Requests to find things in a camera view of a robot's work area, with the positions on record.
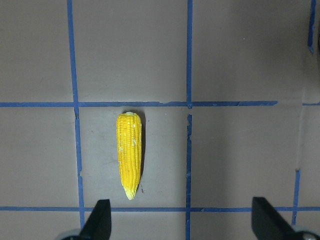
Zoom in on yellow corn cob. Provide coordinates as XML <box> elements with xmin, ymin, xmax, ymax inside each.
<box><xmin>116</xmin><ymin>111</ymin><xmax>142</xmax><ymax>201</ymax></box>

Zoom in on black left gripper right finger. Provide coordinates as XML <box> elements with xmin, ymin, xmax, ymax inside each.
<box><xmin>251</xmin><ymin>197</ymin><xmax>300</xmax><ymax>240</ymax></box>

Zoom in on brown paper table cover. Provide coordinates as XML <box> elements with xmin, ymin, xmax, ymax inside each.
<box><xmin>0</xmin><ymin>0</ymin><xmax>320</xmax><ymax>240</ymax></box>

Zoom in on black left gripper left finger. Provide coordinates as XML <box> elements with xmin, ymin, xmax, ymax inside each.
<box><xmin>79</xmin><ymin>199</ymin><xmax>111</xmax><ymax>240</ymax></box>

